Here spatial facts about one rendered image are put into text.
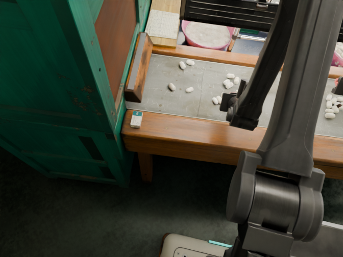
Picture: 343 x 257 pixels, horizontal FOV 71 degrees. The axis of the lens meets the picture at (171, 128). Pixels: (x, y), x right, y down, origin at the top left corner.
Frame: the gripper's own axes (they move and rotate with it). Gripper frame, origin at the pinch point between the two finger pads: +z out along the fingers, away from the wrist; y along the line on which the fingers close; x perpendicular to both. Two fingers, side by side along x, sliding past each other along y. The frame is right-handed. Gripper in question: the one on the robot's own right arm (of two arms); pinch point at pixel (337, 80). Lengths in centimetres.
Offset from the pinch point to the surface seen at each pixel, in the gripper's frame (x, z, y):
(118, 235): 106, 1, 83
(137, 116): 20, -15, 75
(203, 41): -5, 26, 52
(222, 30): -10, 33, 43
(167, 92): 14, 0, 66
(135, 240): 107, 0, 73
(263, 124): 19.5, -7.7, 25.7
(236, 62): 1.1, 14.5, 37.1
